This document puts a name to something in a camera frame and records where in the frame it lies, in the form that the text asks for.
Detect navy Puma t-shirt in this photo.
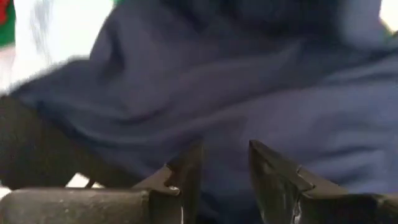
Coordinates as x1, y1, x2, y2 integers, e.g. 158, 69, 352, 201
0, 0, 398, 224

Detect light blue denim jeans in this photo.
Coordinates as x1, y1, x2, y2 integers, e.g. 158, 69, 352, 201
0, 0, 114, 94

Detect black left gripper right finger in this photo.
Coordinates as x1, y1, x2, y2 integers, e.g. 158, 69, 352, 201
248, 139, 398, 224

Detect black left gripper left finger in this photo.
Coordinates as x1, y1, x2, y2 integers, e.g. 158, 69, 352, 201
0, 139, 205, 224

